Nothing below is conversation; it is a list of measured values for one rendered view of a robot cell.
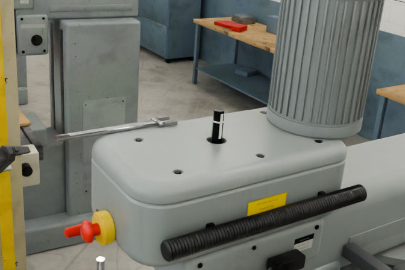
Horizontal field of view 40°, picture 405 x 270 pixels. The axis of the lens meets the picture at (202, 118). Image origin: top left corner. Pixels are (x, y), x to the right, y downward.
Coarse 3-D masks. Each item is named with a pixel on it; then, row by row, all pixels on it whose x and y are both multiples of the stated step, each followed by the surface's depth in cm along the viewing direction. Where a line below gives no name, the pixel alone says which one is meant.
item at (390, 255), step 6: (396, 246) 137; (402, 246) 137; (384, 252) 134; (390, 252) 134; (396, 252) 134; (402, 252) 135; (378, 258) 133; (384, 258) 133; (390, 258) 132; (396, 258) 132; (402, 258) 132; (390, 264) 133; (396, 264) 132
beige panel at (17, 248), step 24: (0, 0) 242; (0, 24) 245; (0, 48) 249; (0, 72) 253; (0, 96) 256; (0, 120) 260; (0, 144) 264; (0, 192) 272; (0, 216) 277; (0, 240) 282; (24, 240) 289; (0, 264) 286; (24, 264) 294
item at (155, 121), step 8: (152, 120) 112; (160, 120) 113; (96, 128) 106; (104, 128) 106; (112, 128) 106; (120, 128) 107; (128, 128) 108; (136, 128) 108; (56, 136) 101; (64, 136) 101; (72, 136) 102; (80, 136) 102; (88, 136) 103
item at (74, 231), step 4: (80, 224) 109; (68, 228) 107; (72, 228) 107; (76, 228) 107; (64, 232) 107; (68, 232) 107; (72, 232) 107; (76, 232) 107; (68, 236) 107; (72, 236) 107
